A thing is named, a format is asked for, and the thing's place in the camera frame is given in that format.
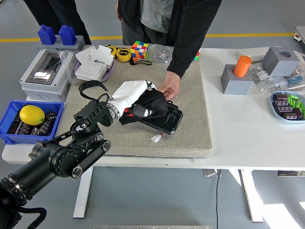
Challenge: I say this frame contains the person's right hand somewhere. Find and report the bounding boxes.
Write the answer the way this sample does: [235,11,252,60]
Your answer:
[114,1,121,21]

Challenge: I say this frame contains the person's left hand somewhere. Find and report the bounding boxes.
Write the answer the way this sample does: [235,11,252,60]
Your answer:
[156,71,182,101]

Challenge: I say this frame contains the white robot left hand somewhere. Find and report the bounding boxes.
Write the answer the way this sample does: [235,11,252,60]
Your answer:
[111,80,159,117]

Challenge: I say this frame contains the black rag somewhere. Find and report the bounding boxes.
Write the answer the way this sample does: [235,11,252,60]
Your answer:
[118,89,169,125]

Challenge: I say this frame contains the black glossy panel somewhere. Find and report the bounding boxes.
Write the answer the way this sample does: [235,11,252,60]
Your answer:
[136,99,184,135]

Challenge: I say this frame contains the black table control panel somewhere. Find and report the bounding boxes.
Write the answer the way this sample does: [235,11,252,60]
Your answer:
[277,170,305,177]

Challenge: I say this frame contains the grey-brown mat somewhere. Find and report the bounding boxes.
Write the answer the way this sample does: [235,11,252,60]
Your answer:
[57,45,213,158]

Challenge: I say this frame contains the purple tray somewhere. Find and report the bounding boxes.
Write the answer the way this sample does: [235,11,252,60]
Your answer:
[74,59,115,83]

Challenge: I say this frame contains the clear bag of screws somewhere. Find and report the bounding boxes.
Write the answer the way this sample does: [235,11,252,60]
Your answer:
[145,43,174,64]

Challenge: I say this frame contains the person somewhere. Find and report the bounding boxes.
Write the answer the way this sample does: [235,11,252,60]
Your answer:
[115,0,222,47]
[23,0,92,46]

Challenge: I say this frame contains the grey block holder base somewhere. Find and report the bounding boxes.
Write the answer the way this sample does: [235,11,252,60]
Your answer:
[36,35,86,51]

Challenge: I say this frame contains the blue plastic block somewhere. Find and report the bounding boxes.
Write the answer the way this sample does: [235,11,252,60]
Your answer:
[38,25,57,45]
[59,25,78,46]

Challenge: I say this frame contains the grey block with socket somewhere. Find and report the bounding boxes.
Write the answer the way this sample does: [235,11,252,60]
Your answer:
[220,63,254,95]

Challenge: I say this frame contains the clear plastic bag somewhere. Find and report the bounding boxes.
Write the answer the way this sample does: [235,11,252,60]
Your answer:
[58,50,80,84]

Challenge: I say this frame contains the orange cylinder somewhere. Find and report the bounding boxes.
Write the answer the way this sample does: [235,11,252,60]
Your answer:
[233,55,252,78]

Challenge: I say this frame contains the clear bag of nuts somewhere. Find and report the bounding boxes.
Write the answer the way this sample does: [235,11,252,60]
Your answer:
[249,61,270,79]

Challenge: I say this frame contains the grey box under table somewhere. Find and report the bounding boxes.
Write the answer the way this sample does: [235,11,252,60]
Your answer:
[203,168,223,177]

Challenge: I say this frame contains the yellow lemon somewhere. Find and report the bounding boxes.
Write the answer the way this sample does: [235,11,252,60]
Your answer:
[19,105,45,126]

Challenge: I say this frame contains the clear bag of metal parts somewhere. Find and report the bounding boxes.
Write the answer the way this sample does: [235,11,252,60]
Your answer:
[252,71,289,95]

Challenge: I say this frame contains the light blue bowl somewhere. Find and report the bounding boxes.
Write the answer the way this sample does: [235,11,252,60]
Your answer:
[269,90,305,125]

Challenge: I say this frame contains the blue plastic bin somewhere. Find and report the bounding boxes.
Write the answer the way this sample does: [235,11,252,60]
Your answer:
[0,100,65,146]

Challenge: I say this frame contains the grey block with round hole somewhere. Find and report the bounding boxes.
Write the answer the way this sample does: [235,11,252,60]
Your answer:
[262,46,301,77]

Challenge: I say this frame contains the white table leg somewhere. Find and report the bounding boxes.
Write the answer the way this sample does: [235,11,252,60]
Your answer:
[239,169,264,223]
[72,167,94,219]

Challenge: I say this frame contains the clear bag of blue resistors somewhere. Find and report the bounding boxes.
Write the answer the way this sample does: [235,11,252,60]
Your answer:
[283,68,305,90]

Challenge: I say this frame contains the white cart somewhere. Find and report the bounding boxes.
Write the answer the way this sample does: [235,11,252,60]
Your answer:
[293,25,305,46]

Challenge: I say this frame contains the yellow tape measure with strap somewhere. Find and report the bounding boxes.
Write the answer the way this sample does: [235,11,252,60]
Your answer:
[115,47,153,66]

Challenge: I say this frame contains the white switch box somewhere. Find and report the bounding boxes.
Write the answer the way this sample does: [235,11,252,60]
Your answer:
[75,71,105,82]
[78,61,108,77]

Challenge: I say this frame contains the white wire connector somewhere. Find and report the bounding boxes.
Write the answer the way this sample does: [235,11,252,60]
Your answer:
[150,132,166,143]

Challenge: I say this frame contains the grey electrical enclosure box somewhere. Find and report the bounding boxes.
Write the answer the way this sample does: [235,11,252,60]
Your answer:
[19,49,78,103]

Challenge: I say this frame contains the black power cable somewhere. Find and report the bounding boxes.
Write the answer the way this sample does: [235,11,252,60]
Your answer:
[215,169,221,229]

